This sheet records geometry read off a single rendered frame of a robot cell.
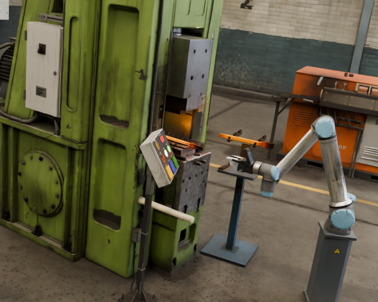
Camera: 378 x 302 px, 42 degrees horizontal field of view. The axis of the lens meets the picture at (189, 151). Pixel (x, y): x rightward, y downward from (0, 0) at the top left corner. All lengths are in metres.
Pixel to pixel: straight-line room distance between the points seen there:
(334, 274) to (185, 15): 2.09
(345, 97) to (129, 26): 3.84
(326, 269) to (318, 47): 7.64
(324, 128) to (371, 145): 3.69
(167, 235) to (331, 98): 3.55
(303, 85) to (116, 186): 3.81
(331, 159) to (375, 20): 7.65
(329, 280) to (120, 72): 2.07
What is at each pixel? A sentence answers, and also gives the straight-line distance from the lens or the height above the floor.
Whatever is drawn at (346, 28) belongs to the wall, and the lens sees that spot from 10.76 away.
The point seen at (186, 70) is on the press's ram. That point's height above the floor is 1.56.
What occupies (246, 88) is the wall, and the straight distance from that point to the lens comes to 11.22.
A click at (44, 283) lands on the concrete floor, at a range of 3.72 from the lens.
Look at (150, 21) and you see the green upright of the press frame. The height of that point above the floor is 1.86.
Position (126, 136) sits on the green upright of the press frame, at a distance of 3.39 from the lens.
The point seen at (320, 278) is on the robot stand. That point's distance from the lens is 3.71.
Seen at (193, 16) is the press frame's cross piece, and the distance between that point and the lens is 3.59.
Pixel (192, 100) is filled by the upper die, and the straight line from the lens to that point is 3.50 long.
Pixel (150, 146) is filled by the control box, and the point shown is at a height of 1.17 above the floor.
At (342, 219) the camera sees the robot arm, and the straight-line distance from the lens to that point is 3.34.
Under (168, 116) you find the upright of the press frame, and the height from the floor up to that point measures 1.10.
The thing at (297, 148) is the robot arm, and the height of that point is 1.14.
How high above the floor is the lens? 2.04
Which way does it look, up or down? 17 degrees down
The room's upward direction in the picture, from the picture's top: 7 degrees clockwise
